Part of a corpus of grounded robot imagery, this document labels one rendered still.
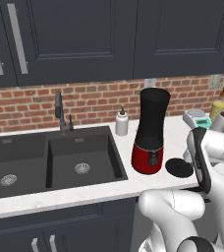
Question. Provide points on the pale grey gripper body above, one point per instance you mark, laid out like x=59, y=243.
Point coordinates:
x=192, y=114

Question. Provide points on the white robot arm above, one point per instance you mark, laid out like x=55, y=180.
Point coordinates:
x=176, y=210

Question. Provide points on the black round blender lid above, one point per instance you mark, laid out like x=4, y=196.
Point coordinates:
x=179, y=168

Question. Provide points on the white soap dispenser bottle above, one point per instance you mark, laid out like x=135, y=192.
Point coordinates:
x=122, y=123

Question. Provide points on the black double sink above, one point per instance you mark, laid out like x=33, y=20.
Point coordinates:
x=78, y=154

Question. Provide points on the dark grey tap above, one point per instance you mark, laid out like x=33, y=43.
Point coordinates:
x=62, y=114

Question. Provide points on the dark base cabinet front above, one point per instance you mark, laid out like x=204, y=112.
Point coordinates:
x=119, y=226

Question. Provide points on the dark base cupboard door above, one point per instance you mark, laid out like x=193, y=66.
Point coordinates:
x=78, y=241
x=9, y=244

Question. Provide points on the dark panel under sink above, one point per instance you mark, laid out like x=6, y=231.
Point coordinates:
x=45, y=221

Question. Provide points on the grey wall socket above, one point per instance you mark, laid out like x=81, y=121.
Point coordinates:
x=150, y=83
x=214, y=81

